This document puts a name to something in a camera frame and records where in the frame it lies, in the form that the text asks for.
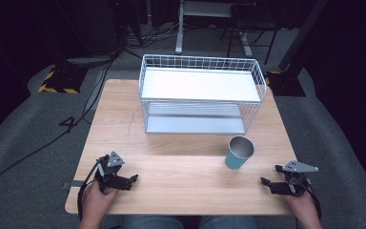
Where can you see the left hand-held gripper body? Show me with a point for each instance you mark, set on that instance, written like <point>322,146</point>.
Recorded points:
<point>111,168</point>

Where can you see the grey table edge bracket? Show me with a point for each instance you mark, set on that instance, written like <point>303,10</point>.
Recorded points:
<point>73,184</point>

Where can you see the yellow-black striped stand base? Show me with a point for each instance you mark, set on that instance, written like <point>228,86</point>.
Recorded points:
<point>286,84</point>
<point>62,79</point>

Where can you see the person's right leg in jeans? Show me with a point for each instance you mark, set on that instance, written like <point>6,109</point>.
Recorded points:
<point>228,222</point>

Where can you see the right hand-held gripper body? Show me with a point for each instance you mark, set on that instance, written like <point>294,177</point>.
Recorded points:
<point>294,178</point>

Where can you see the teal metal cup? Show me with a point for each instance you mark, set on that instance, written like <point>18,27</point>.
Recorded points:
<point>239,153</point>

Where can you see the person's right hand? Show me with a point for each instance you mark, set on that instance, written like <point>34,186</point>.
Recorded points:
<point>303,205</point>

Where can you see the black slanted stand pole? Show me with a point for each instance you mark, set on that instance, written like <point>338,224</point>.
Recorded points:
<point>301,35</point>

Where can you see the black metal chair frame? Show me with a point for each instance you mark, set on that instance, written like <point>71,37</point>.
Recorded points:
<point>251,28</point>

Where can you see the white desk frame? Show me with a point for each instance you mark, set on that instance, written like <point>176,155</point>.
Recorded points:
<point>180,28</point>

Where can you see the person's leg in jeans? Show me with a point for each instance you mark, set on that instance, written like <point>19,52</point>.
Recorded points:
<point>154,222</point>
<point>228,222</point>

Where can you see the person's left hand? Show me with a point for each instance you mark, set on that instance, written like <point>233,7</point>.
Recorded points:
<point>96,200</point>

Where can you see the person's left leg in jeans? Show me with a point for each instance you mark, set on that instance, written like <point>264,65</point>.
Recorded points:
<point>154,222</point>

